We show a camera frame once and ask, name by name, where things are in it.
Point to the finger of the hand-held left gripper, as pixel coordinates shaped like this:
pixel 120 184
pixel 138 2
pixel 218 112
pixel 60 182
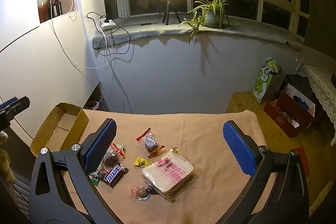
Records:
pixel 18 106

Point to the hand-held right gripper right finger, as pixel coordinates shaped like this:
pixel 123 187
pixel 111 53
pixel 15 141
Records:
pixel 240 150

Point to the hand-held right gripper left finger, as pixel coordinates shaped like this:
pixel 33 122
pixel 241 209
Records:
pixel 101 146

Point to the dark plum snack red-ended wrapper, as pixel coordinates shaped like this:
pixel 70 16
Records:
pixel 111 158
pixel 151 144

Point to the red and green snack packet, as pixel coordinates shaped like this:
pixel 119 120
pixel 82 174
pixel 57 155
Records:
pixel 119 147

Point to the small black snack packet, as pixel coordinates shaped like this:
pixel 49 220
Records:
pixel 95 175

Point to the chocolate bar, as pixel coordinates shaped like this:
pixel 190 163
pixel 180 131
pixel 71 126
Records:
pixel 114 174

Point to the green candy packet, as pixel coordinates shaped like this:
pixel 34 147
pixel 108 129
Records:
pixel 95 182

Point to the cardboard box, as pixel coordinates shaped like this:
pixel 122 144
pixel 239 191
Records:
pixel 64 134

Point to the yellow candy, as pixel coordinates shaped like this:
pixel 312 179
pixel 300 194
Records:
pixel 140 161

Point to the round candy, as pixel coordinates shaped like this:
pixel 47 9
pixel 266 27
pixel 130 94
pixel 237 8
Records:
pixel 143 192

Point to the bread packet with pink print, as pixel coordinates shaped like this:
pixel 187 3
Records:
pixel 168 174

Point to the person's left hand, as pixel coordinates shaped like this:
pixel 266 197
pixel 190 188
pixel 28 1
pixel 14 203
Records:
pixel 6 163

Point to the white cabinet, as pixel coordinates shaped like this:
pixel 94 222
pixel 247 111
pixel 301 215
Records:
pixel 31 61

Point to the red box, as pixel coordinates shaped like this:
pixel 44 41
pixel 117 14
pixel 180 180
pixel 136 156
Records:
pixel 286 119

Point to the red card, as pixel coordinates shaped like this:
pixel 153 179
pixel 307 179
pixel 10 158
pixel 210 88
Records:
pixel 302 159

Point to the white ribbed radiator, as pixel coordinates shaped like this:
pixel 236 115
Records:
pixel 22 195

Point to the white lace cloth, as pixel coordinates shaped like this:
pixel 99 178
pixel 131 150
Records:
pixel 323 87

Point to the dark bottle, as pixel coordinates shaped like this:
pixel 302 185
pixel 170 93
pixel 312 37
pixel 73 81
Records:
pixel 56 8

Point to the white power strip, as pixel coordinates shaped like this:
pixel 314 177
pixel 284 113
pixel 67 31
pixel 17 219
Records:
pixel 107 24

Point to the potted spider plant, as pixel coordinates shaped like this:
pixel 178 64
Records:
pixel 212 16

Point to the black tripod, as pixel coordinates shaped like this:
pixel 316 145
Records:
pixel 168 8

